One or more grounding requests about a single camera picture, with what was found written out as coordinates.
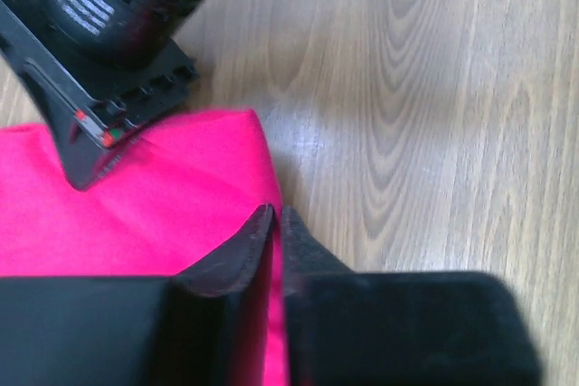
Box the pink red t-shirt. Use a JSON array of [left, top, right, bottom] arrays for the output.
[[1, 111, 289, 385]]

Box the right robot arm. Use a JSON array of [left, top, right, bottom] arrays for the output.
[[1, 0, 371, 209]]

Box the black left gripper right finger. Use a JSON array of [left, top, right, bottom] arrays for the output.
[[280, 206, 353, 385]]

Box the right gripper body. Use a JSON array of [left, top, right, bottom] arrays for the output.
[[1, 4, 196, 150]]

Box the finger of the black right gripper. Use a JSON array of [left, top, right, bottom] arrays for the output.
[[17, 60, 140, 191]]

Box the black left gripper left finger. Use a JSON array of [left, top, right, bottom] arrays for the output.
[[157, 204, 275, 385]]

